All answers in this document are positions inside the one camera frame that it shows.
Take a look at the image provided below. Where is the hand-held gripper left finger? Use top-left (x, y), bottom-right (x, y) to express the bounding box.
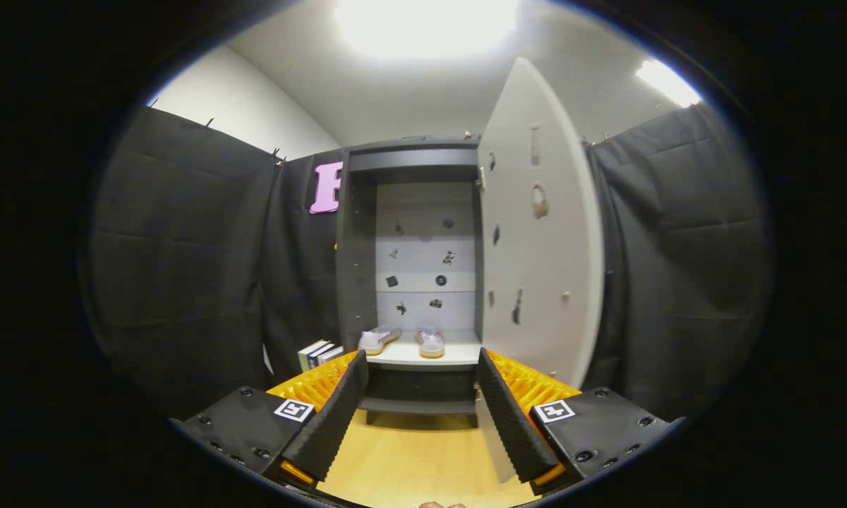
top-left (169, 349), bottom-right (369, 488)

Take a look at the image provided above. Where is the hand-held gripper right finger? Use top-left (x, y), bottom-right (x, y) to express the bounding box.
top-left (476, 348), bottom-right (685, 495)

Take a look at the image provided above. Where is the white canvas shoe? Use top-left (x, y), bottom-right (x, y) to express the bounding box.
top-left (358, 325), bottom-right (403, 356)
top-left (415, 326), bottom-right (446, 359)

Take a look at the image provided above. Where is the dark grey shoe cabinet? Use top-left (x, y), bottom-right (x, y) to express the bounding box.
top-left (335, 135), bottom-right (484, 428)

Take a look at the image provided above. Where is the green book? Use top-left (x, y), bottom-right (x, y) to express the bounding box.
top-left (298, 339), bottom-right (329, 373)

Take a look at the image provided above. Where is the narrow ceiling light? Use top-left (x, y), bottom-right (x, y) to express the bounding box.
top-left (635, 59), bottom-right (702, 108)

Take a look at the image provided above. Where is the large ceiling light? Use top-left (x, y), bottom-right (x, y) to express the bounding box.
top-left (335, 0), bottom-right (519, 61)

